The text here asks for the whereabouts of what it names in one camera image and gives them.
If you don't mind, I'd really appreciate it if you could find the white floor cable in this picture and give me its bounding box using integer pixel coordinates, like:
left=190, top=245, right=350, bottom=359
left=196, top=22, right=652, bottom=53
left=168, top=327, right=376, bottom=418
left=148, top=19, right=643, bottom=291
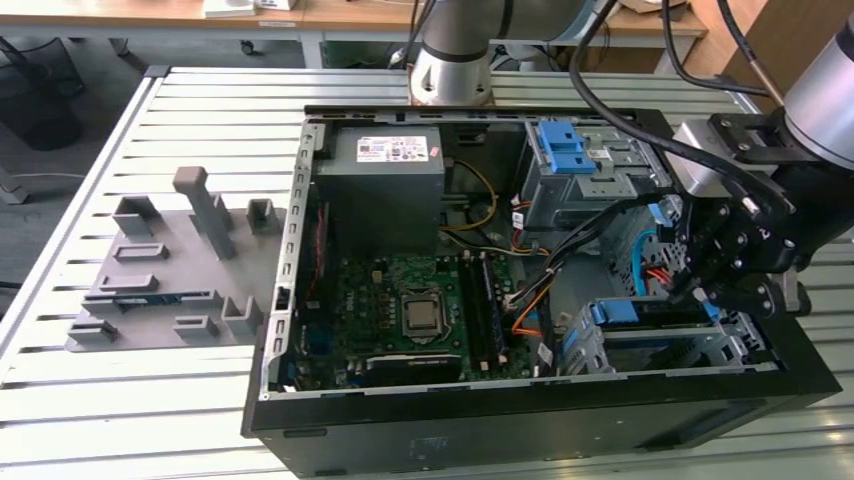
left=9, top=171, right=85, bottom=182

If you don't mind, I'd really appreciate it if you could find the wooden desk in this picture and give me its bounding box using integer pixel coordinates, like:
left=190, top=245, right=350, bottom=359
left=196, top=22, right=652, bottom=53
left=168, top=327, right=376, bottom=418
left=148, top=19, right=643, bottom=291
left=0, top=0, right=709, bottom=69

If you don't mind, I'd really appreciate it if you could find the silver CPU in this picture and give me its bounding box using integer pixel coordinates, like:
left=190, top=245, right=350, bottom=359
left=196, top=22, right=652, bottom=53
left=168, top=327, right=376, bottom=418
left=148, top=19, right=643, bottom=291
left=402, top=298, right=440, bottom=332

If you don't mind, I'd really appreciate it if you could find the brown cardboard piece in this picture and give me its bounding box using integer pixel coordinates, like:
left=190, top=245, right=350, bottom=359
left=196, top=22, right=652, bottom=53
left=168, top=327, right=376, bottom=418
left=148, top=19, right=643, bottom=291
left=619, top=0, right=688, bottom=15

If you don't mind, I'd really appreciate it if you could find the black RAM slot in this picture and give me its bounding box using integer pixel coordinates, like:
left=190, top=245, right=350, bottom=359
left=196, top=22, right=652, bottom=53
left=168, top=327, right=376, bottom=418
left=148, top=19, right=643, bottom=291
left=463, top=252, right=487, bottom=369

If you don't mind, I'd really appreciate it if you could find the blue plastic drive latch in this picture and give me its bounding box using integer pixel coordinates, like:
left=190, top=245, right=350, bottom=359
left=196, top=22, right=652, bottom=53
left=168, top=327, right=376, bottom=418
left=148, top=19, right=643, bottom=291
left=536, top=121, right=600, bottom=175

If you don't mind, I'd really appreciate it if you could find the green motherboard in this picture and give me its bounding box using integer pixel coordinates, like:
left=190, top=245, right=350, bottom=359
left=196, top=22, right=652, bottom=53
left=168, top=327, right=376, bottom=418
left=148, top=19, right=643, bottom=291
left=296, top=252, right=535, bottom=389

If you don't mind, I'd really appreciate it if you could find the red orange power wire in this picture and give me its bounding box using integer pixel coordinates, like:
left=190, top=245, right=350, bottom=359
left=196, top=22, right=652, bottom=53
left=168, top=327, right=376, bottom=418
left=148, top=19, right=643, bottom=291
left=643, top=247, right=688, bottom=296

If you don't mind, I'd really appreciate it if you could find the wooden cabinet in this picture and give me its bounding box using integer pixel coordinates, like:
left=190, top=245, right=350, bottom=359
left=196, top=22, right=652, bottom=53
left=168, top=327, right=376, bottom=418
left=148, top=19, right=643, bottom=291
left=679, top=0, right=854, bottom=144

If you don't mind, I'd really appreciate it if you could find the thin red wire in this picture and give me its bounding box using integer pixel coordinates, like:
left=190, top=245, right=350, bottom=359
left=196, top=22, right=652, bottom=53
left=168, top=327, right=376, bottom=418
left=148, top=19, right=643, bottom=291
left=316, top=202, right=330, bottom=306

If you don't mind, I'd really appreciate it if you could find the black PC case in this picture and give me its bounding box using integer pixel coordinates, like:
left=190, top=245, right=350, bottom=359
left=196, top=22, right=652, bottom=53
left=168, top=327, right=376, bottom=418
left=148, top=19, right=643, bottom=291
left=240, top=103, right=843, bottom=476

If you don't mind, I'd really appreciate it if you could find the black cable bundle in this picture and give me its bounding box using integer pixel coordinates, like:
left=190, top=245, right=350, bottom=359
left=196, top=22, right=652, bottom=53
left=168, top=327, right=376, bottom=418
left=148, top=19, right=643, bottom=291
left=516, top=197, right=661, bottom=321

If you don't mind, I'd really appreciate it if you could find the metal drive cage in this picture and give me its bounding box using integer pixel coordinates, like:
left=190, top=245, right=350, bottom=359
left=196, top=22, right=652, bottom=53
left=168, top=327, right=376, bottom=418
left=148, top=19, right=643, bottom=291
left=519, top=119, right=675, bottom=236

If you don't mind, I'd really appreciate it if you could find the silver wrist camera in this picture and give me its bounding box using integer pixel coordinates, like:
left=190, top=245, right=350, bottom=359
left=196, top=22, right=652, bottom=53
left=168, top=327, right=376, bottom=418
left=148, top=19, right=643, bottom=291
left=671, top=119, right=743, bottom=197

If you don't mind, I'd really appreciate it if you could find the black graphics card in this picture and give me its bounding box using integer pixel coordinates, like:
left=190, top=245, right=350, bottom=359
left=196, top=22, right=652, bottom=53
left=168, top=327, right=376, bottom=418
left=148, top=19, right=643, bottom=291
left=362, top=353, right=463, bottom=387

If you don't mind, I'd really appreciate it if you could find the grey parts rack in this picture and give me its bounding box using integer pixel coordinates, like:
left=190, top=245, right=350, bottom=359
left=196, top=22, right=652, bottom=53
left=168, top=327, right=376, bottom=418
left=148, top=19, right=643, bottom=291
left=62, top=166, right=288, bottom=355

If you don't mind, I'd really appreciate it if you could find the yellow wire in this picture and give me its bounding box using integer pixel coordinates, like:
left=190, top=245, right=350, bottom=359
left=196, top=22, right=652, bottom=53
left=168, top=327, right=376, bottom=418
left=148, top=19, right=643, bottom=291
left=437, top=159, right=500, bottom=234

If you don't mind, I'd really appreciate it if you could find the orange wire bundle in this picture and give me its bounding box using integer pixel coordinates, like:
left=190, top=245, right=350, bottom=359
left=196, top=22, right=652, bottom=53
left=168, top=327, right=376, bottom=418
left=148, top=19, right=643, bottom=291
left=509, top=298, right=543, bottom=337

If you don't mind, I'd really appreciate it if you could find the RAM stick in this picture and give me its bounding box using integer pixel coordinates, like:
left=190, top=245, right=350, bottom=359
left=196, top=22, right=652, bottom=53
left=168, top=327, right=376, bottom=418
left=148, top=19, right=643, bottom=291
left=112, top=296, right=181, bottom=308

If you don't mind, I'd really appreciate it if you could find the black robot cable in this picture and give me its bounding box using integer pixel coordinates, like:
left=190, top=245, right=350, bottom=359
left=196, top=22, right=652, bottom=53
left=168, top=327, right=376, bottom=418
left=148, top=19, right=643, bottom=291
left=569, top=0, right=799, bottom=216

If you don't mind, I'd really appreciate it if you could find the grey white wire bundle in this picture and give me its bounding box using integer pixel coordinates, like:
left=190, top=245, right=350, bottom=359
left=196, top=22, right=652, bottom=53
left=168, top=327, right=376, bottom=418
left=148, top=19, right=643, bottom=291
left=438, top=228, right=555, bottom=259

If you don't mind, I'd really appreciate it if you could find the grey metal foot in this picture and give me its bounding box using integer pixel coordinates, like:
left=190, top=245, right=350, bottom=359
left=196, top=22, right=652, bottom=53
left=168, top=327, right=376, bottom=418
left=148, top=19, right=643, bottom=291
left=0, top=164, right=31, bottom=206

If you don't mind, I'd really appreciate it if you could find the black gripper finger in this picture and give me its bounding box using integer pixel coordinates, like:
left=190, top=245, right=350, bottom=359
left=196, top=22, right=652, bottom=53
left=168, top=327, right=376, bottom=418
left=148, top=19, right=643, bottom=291
left=696, top=234, right=812, bottom=321
left=669, top=197, right=741, bottom=307

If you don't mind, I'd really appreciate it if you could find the grey power supply unit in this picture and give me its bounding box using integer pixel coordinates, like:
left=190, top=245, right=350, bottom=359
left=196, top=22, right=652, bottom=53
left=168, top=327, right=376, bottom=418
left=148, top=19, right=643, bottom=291
left=312, top=124, right=446, bottom=256

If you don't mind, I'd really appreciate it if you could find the blue data wire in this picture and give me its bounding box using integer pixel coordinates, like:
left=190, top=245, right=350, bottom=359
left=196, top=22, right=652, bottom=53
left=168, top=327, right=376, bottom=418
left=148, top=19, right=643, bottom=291
left=629, top=197, right=720, bottom=322

